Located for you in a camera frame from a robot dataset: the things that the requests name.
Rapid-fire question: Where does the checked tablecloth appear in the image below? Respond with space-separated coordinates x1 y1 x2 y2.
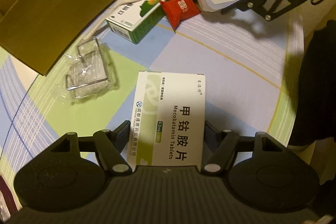
1 10 303 185

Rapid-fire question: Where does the white speckled spoon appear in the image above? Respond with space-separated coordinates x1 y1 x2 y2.
81 0 141 39

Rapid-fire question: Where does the red candy packet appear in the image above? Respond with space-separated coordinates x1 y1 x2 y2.
160 0 201 31

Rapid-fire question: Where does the clear plastic wire packet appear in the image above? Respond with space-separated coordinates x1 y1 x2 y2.
54 37 120 105

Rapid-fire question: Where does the white Mecobalamin medicine box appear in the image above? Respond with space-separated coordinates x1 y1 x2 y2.
126 71 206 169

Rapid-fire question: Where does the green white spray box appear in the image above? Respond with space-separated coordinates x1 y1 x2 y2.
106 0 168 44

